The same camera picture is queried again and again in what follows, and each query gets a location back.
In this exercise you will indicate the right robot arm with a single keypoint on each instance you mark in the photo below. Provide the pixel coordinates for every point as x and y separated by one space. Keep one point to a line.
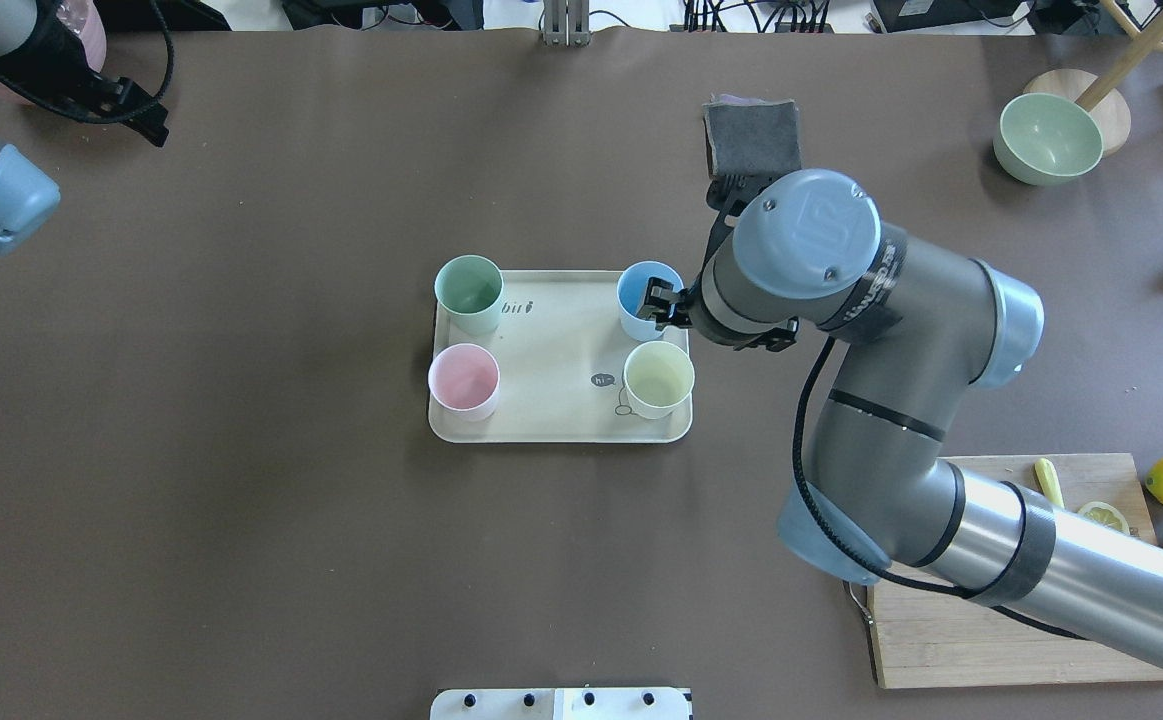
922 326

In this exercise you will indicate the pale yellow plastic cup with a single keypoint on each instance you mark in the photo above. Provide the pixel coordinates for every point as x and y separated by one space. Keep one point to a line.
659 377

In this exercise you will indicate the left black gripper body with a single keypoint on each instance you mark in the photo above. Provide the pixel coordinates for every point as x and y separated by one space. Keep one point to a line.
53 51

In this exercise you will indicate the upper lemon slice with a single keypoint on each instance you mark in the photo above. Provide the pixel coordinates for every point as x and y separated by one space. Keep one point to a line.
1105 515

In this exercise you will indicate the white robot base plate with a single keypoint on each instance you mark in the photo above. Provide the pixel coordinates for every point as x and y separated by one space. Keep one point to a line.
655 702

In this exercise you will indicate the pink plastic cup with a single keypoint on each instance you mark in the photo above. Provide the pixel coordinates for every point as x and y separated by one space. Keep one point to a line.
465 381

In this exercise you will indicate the grey folded cloth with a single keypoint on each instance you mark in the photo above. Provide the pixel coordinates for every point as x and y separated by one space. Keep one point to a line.
747 136

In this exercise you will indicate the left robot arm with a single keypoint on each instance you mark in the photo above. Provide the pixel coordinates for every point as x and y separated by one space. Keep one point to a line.
28 197

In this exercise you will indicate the blue plastic cup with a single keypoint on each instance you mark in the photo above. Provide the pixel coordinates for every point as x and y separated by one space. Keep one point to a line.
631 291

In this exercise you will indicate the pink ice bowl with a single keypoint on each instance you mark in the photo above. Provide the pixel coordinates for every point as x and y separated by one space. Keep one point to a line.
82 18

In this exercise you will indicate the green plastic cup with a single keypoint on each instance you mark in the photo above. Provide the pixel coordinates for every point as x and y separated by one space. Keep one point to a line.
469 289

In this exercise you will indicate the cream rabbit serving tray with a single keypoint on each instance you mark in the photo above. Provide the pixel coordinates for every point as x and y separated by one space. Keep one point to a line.
561 350

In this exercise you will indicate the wooden cup rack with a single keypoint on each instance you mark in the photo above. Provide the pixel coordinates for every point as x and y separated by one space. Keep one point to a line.
1099 95

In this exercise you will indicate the green plastic bowl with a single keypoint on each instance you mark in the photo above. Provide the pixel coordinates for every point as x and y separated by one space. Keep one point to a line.
1045 139

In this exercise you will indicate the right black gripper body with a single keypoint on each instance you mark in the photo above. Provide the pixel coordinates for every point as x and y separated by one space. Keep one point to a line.
663 303

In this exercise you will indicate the bamboo cutting board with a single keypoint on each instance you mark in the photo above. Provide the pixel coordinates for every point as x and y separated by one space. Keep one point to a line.
919 640

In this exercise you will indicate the yellow plastic knife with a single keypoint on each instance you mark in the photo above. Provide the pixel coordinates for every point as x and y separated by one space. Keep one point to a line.
1046 475

